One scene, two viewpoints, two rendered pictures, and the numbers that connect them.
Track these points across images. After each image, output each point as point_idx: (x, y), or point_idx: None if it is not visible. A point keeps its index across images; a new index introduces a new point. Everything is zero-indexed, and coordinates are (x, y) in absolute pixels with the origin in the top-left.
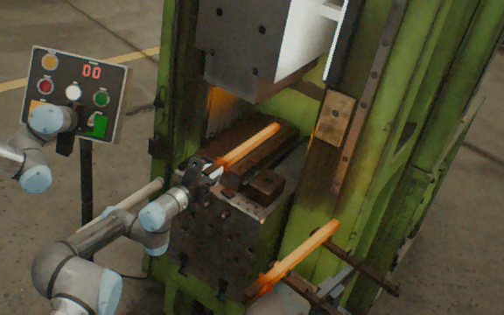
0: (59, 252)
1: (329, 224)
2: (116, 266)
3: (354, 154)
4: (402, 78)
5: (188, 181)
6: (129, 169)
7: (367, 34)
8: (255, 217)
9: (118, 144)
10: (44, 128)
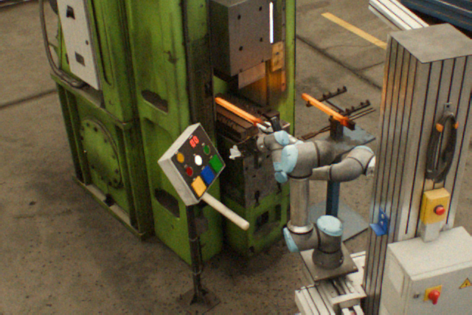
0: (345, 160)
1: (306, 96)
2: (186, 283)
3: (285, 64)
4: (291, 17)
5: (279, 130)
6: (67, 272)
7: (276, 11)
8: (287, 125)
9: (25, 278)
10: (288, 139)
